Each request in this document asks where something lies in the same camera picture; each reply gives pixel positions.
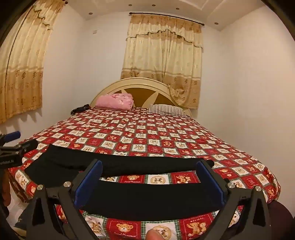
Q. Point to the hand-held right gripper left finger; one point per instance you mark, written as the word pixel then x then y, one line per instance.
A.
pixel 88 182

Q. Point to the golden long curtain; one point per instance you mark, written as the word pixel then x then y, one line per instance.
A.
pixel 23 64

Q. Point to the bed with teddy-bear quilt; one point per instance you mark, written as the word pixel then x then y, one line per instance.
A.
pixel 143 136

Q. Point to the black pants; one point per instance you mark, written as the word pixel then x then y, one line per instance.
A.
pixel 149 196

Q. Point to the striped pillow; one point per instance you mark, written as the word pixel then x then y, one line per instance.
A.
pixel 166 109

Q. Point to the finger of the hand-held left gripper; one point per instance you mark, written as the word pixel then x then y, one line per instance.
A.
pixel 12 136
pixel 28 145

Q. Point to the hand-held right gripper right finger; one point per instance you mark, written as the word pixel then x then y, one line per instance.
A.
pixel 210 182

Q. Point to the dark curtain rod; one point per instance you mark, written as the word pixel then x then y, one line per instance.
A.
pixel 166 16

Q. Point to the cream window curtain with valance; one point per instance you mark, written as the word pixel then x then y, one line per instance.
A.
pixel 161 57

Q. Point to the black item on bed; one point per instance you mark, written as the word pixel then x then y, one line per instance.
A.
pixel 79 109

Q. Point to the person's right hand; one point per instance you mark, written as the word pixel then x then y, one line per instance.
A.
pixel 154 235

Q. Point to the cream wooden headboard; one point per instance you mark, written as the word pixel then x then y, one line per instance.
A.
pixel 143 97

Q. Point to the dark maroon cloth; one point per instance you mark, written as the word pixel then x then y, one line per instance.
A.
pixel 280 217

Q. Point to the pink folded blanket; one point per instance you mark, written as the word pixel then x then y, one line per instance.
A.
pixel 115 101

